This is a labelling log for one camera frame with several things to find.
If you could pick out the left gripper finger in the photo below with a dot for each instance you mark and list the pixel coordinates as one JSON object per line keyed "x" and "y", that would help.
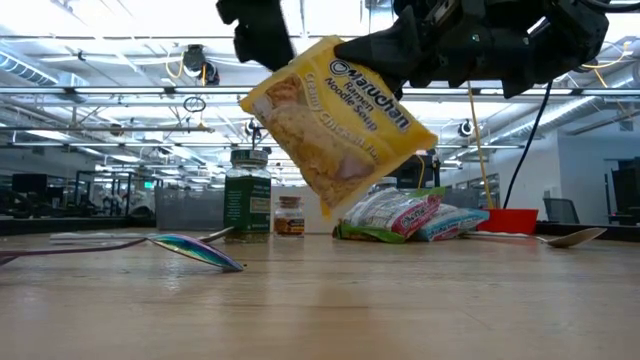
{"x": 265, "y": 45}

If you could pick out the yellow Maruchan ramen packet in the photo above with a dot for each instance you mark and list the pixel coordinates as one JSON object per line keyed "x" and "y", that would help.
{"x": 340, "y": 130}

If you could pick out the white-capped white-label spice jar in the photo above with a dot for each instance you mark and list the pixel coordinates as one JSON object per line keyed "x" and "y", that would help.
{"x": 387, "y": 186}

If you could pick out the green and pink ramen packet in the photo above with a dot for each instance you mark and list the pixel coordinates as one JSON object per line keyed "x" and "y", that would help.
{"x": 390, "y": 215}

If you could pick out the green-label glass spice jar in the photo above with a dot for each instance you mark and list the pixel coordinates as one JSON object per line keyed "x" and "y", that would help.
{"x": 247, "y": 200}

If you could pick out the silver metal spoon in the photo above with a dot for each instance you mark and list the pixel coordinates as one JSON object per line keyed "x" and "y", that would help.
{"x": 100, "y": 237}
{"x": 575, "y": 239}

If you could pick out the blue-edged ramen packet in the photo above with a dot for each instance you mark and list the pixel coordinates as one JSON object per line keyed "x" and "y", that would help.
{"x": 457, "y": 220}

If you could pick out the small cork-topped spice jar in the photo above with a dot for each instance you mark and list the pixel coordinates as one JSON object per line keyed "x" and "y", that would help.
{"x": 289, "y": 220}

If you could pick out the red plastic bowl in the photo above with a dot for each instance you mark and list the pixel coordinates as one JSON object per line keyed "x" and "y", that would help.
{"x": 512, "y": 222}

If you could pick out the grey mesh office chair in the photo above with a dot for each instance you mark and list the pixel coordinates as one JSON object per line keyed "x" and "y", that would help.
{"x": 560, "y": 210}

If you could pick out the rainbow iridescent metal spoon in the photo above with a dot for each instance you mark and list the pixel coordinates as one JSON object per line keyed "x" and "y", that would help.
{"x": 200, "y": 252}

